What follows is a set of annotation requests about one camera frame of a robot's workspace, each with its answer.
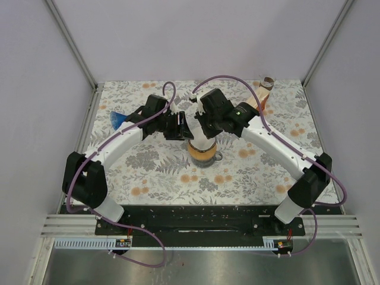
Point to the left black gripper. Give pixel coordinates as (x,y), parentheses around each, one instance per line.
(180,132)

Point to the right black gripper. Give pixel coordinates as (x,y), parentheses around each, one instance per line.
(209,133)

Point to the white paper coffee filter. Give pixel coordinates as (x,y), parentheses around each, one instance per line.
(199,135)

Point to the clear ribbed glass dripper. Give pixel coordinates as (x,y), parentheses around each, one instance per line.
(202,145)

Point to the paper coffee filter pack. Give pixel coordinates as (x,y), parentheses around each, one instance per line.
(262,95)

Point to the glass coffee server carafe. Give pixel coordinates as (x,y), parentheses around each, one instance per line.
(207,163)

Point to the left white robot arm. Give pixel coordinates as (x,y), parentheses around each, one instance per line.
(85,174)

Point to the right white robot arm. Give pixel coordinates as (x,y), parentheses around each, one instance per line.
(303,166)

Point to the floral patterned table mat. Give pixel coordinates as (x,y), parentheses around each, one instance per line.
(158,171)

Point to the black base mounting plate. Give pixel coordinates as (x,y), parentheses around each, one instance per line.
(201,226)

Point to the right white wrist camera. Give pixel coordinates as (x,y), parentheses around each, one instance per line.
(196,98)

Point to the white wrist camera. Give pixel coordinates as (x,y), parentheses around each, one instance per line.
(196,98)
(174,105)

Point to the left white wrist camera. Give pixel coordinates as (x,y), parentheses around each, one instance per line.
(174,105)

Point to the white slotted cable duct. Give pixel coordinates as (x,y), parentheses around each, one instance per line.
(116,244)

